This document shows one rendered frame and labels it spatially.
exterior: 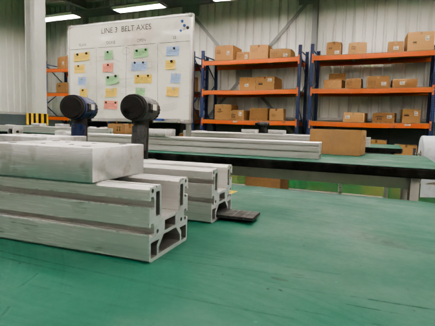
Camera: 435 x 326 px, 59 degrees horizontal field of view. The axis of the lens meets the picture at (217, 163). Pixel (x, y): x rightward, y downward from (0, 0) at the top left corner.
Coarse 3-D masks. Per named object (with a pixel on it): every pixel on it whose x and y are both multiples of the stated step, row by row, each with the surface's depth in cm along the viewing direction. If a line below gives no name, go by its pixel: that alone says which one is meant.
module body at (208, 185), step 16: (144, 160) 71; (160, 160) 72; (192, 176) 60; (208, 176) 59; (224, 176) 66; (192, 192) 60; (208, 192) 59; (224, 192) 65; (192, 208) 61; (208, 208) 60
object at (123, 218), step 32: (0, 192) 49; (32, 192) 48; (64, 192) 46; (96, 192) 44; (128, 192) 42; (160, 192) 43; (0, 224) 49; (32, 224) 47; (64, 224) 46; (96, 224) 45; (128, 224) 42; (160, 224) 44; (128, 256) 43; (160, 256) 44
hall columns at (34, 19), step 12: (36, 0) 792; (36, 12) 794; (36, 24) 795; (36, 36) 797; (36, 48) 799; (36, 60) 801; (36, 72) 803; (36, 84) 805; (36, 96) 807; (36, 108) 809; (36, 120) 808; (48, 120) 836
